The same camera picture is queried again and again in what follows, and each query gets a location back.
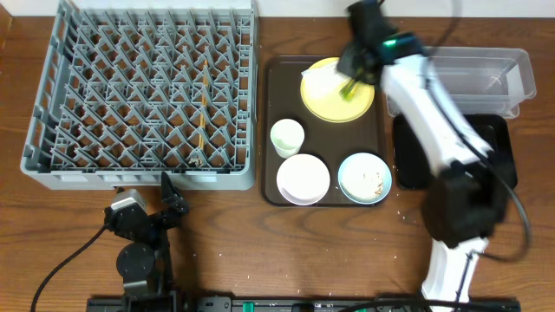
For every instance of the white paper napkin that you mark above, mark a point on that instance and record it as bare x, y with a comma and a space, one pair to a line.
321, 81

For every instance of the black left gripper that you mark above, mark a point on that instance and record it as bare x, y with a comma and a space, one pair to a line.
160, 217

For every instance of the clear plastic waste bin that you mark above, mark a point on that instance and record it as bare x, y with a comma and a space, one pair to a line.
486, 80

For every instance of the dark brown serving tray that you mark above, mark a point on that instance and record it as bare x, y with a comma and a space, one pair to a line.
330, 142

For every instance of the light blue bowl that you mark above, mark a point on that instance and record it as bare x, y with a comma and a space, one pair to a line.
365, 178

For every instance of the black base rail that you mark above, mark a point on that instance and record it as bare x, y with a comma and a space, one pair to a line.
227, 304

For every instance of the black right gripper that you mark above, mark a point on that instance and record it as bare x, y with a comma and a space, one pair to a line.
345, 63

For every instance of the grey plastic dish rack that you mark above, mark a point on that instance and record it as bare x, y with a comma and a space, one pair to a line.
132, 90

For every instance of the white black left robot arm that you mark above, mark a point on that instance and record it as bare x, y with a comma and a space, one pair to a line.
145, 264

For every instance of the pale green cup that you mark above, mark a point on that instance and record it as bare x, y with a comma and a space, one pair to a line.
287, 137

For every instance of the white pink bowl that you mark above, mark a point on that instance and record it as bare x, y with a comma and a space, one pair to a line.
303, 179

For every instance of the black waste tray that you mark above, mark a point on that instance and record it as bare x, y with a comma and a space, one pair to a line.
412, 168

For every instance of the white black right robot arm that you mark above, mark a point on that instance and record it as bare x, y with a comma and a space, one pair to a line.
468, 194

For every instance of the green orange sauce packet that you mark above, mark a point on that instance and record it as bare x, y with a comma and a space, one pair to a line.
348, 91

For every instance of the yellow round plate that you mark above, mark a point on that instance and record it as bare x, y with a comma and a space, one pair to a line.
332, 107

